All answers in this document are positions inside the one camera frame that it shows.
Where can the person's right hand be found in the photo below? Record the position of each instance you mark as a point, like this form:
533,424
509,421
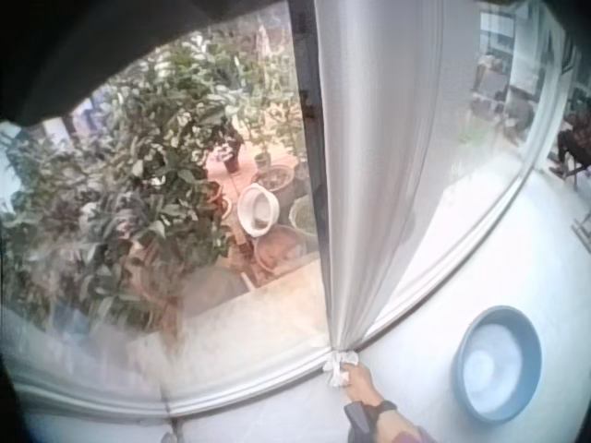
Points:
362,385

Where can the person's right fingers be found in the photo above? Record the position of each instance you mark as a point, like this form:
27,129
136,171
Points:
354,372

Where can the white cloth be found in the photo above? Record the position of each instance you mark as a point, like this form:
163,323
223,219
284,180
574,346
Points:
336,367

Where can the black wrist band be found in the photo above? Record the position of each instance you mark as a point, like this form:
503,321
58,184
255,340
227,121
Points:
376,411

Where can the brown clay pot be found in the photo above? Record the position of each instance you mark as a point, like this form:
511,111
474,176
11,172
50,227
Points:
279,247

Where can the blue plastic basin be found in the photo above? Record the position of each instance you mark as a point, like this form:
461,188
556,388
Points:
501,364

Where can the green round pot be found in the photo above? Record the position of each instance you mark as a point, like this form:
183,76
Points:
305,217

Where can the white round basin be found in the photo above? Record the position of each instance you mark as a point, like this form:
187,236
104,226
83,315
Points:
257,210

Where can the dark round pot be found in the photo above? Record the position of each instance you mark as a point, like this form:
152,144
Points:
276,177

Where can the white sheer curtain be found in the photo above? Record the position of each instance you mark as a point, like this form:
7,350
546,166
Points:
378,161

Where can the small black plant pot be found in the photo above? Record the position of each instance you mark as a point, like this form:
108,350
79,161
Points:
232,164

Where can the dark chair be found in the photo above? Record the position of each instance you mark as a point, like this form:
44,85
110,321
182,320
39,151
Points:
572,147

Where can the white window frame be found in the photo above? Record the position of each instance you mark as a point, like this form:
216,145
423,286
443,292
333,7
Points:
466,267

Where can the dark window post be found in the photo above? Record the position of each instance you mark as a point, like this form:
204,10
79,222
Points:
308,92

